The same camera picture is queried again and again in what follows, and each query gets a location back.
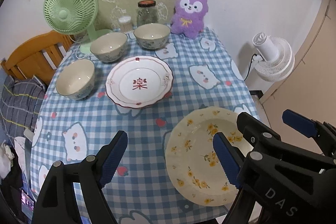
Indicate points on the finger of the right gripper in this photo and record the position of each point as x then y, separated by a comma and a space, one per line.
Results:
248, 124
300, 123

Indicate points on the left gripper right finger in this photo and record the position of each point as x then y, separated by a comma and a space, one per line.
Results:
242, 172

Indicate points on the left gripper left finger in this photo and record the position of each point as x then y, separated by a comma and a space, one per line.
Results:
95, 171

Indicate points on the yellow floral cream plate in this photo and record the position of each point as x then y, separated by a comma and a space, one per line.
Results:
191, 162

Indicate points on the floral ceramic bowl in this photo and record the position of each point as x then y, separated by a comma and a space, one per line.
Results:
110, 47
77, 80
152, 36

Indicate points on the blue checked tablecloth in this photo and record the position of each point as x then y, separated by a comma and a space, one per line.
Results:
141, 191

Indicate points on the white electric fan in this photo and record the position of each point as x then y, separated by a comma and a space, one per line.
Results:
275, 59

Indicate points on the white plate red trim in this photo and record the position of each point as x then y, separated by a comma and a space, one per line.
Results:
139, 81

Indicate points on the grey plaid bedding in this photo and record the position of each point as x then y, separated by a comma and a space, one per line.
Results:
21, 102

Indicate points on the wooden chair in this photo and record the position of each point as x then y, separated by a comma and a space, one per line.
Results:
30, 58

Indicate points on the cotton swab container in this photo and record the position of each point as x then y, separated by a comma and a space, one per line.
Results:
125, 24

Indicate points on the purple plush toy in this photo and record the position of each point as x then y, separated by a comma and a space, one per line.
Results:
188, 17

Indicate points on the glass jar black lid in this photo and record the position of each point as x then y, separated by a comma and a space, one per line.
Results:
146, 12

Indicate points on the green desk fan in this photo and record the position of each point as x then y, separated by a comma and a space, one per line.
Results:
72, 17

